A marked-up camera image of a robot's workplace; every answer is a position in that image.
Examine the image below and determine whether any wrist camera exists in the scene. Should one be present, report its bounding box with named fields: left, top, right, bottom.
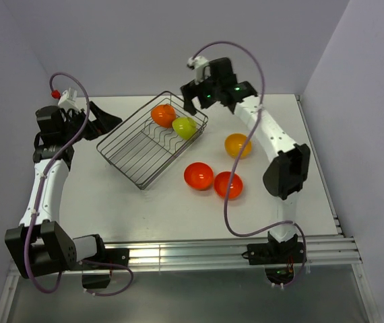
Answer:
left=51, top=87, right=78, bottom=110
left=187, top=56, right=211, bottom=84

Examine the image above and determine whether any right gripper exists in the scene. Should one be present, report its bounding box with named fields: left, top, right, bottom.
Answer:
left=181, top=69, right=222, bottom=116

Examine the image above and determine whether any wire dish rack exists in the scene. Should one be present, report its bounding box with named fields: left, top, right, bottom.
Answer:
left=96, top=91, right=208, bottom=190

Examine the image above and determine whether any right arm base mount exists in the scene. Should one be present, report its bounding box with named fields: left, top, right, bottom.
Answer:
left=241, top=241, right=307, bottom=289

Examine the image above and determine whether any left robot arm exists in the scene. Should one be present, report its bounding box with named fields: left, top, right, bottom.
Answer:
left=5, top=102, right=122, bottom=278

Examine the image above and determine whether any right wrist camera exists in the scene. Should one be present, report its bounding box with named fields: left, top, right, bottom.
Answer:
left=187, top=56, right=211, bottom=84

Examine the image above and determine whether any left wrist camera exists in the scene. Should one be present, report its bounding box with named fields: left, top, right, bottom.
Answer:
left=51, top=87, right=78, bottom=110

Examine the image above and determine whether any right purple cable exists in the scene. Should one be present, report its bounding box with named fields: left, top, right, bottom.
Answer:
left=191, top=40, right=307, bottom=289

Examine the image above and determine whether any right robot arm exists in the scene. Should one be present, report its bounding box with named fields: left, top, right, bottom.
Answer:
left=181, top=56, right=311, bottom=262

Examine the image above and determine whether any yellow-orange bowl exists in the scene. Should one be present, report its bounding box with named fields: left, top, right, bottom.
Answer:
left=224, top=133, right=252, bottom=159

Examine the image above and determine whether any aluminium rail frame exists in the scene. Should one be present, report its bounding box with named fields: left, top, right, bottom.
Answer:
left=0, top=107, right=381, bottom=322

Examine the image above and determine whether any orange bowl white inside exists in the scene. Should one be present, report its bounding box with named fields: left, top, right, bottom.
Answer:
left=151, top=104, right=177, bottom=129

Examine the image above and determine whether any lime green bowl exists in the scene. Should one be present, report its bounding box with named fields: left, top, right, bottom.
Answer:
left=172, top=117, right=197, bottom=140

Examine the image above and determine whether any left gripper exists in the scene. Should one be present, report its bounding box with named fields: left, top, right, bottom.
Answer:
left=61, top=102, right=121, bottom=145

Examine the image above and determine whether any red-orange bowl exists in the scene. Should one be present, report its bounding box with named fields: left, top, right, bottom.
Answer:
left=214, top=171, right=244, bottom=200
left=183, top=162, right=214, bottom=190

